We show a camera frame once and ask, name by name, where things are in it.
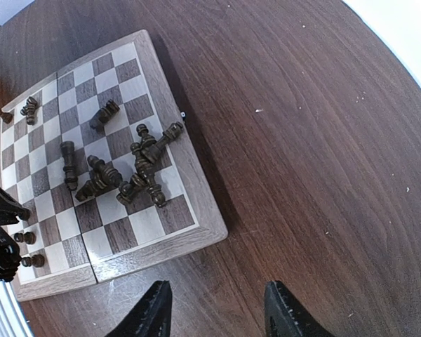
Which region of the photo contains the pile of dark chess pieces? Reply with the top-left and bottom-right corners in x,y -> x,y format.
19,96 -> 185,208

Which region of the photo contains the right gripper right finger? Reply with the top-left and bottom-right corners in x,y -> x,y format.
264,281 -> 332,337

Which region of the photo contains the wooden chess board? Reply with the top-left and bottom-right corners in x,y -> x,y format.
0,30 -> 228,302

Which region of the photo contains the dark pawn chess piece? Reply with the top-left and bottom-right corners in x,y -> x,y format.
0,109 -> 13,124

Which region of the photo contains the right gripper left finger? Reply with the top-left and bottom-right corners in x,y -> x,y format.
107,280 -> 172,337

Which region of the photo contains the dark pawn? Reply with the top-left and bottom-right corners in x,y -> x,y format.
13,232 -> 36,245
20,253 -> 45,268

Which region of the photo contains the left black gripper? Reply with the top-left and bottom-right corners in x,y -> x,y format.
0,187 -> 30,282

